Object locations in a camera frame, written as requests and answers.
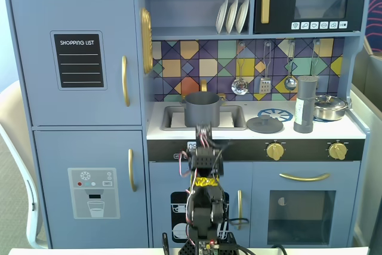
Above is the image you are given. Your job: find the gold fridge door handle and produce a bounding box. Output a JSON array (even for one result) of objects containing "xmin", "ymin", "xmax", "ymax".
[{"xmin": 121, "ymin": 56, "xmax": 131, "ymax": 107}]

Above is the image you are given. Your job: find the steel ladle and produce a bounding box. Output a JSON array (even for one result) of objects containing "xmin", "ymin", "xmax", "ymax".
[{"xmin": 283, "ymin": 39, "xmax": 299, "ymax": 91}]

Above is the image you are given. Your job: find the oven door with window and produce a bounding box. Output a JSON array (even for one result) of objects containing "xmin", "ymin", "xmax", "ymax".
[{"xmin": 252, "ymin": 162, "xmax": 361, "ymax": 247}]

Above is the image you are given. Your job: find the black table clamp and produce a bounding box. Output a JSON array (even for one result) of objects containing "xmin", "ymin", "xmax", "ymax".
[{"xmin": 161, "ymin": 232, "xmax": 170, "ymax": 255}]

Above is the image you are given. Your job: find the gold toy phone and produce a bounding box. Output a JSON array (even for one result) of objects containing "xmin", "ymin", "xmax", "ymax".
[{"xmin": 140, "ymin": 7, "xmax": 153, "ymax": 74}]

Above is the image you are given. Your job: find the beige partition panel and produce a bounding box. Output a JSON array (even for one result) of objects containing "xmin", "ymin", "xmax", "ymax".
[{"xmin": 350, "ymin": 48, "xmax": 382, "ymax": 250}]

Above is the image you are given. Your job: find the gold oven handle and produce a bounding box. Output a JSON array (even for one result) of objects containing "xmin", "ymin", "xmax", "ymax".
[{"xmin": 279, "ymin": 172, "xmax": 331, "ymax": 182}]

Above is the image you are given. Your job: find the dishwasher door with print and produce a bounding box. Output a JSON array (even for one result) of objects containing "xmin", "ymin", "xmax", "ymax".
[{"xmin": 149, "ymin": 162, "xmax": 253, "ymax": 247}]

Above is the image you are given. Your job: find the gray plastic pot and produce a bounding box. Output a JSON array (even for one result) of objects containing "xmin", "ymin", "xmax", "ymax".
[{"xmin": 179, "ymin": 91, "xmax": 224, "ymax": 128}]

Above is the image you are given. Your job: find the gold freezer door handle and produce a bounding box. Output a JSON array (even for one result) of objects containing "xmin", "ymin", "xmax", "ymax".
[{"xmin": 127, "ymin": 148, "xmax": 138, "ymax": 192}]

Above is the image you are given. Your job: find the steel pot with lid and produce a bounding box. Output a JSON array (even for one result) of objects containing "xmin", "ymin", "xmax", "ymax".
[{"xmin": 313, "ymin": 94, "xmax": 349, "ymax": 121}]

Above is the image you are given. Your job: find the freezer door with dispenser print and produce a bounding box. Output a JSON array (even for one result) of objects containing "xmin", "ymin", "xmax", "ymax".
[{"xmin": 33, "ymin": 130, "xmax": 149, "ymax": 248}]

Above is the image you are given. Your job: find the gold microwave handle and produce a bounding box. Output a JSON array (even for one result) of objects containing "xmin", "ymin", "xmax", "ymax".
[{"xmin": 260, "ymin": 0, "xmax": 270, "ymax": 24}]

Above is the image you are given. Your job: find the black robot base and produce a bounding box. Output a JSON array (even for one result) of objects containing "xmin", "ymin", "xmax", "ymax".
[{"xmin": 178, "ymin": 225, "xmax": 239, "ymax": 255}]

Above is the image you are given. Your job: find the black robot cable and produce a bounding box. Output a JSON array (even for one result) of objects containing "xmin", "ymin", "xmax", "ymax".
[{"xmin": 227, "ymin": 216, "xmax": 287, "ymax": 255}]

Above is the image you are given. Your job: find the steel spatula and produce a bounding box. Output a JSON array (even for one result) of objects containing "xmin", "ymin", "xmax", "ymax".
[{"xmin": 258, "ymin": 41, "xmax": 273, "ymax": 95}]

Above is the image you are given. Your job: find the gray salt shaker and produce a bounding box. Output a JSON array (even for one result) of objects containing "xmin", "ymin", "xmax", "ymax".
[{"xmin": 293, "ymin": 75, "xmax": 319, "ymax": 134}]

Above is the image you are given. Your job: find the gold stove knob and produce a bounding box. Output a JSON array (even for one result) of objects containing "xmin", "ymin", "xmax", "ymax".
[
  {"xmin": 328, "ymin": 142, "xmax": 347, "ymax": 160},
  {"xmin": 266, "ymin": 142, "xmax": 285, "ymax": 161}
]

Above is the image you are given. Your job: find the robot controller board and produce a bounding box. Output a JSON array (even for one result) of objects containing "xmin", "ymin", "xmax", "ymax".
[{"xmin": 197, "ymin": 239, "xmax": 220, "ymax": 251}]

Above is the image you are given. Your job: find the gold dishwasher handle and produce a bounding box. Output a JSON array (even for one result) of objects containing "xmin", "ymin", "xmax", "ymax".
[{"xmin": 237, "ymin": 189, "xmax": 243, "ymax": 229}]

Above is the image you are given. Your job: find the white toy plate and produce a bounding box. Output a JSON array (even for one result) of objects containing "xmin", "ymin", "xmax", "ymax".
[
  {"xmin": 215, "ymin": 0, "xmax": 229, "ymax": 35},
  {"xmin": 225, "ymin": 0, "xmax": 239, "ymax": 35},
  {"xmin": 235, "ymin": 0, "xmax": 250, "ymax": 34}
]

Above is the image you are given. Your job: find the gray toy sink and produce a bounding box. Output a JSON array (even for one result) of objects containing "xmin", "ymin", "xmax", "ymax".
[{"xmin": 161, "ymin": 105, "xmax": 247, "ymax": 132}]

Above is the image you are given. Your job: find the black toy microwave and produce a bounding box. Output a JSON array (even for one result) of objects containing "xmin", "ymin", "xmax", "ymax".
[{"xmin": 253, "ymin": 0, "xmax": 366, "ymax": 34}]

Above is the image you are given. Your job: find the gray pot lid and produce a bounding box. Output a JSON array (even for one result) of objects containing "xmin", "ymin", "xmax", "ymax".
[{"xmin": 246, "ymin": 115, "xmax": 284, "ymax": 134}]

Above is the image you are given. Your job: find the steel hanging utensil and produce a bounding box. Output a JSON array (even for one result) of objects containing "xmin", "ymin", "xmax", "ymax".
[{"xmin": 310, "ymin": 39, "xmax": 322, "ymax": 78}]

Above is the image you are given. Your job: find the fridge door with shopping list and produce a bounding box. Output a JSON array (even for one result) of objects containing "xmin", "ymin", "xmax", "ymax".
[{"xmin": 8, "ymin": 0, "xmax": 143, "ymax": 127}]

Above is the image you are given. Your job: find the steel slotted spoon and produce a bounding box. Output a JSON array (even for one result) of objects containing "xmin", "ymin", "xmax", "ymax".
[{"xmin": 231, "ymin": 41, "xmax": 249, "ymax": 96}]

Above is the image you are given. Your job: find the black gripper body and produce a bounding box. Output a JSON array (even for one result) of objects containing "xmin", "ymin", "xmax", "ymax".
[{"xmin": 195, "ymin": 131, "xmax": 215, "ymax": 150}]

